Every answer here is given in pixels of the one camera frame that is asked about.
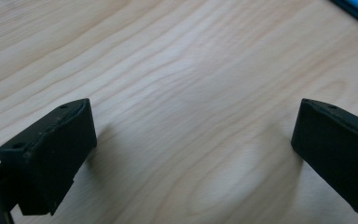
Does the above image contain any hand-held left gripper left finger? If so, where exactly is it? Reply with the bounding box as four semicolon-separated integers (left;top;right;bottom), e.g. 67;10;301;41
0;98;98;217

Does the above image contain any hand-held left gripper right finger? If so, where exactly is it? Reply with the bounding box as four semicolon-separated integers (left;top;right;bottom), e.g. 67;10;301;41
291;98;358;216

